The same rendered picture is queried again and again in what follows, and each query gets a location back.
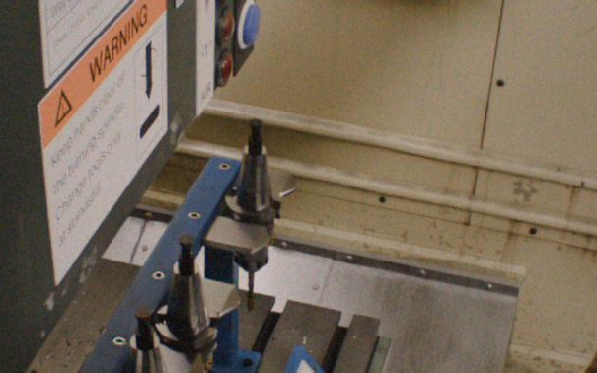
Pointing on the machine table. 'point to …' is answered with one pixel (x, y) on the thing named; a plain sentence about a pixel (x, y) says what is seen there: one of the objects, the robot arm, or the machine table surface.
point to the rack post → (237, 358)
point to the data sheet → (71, 30)
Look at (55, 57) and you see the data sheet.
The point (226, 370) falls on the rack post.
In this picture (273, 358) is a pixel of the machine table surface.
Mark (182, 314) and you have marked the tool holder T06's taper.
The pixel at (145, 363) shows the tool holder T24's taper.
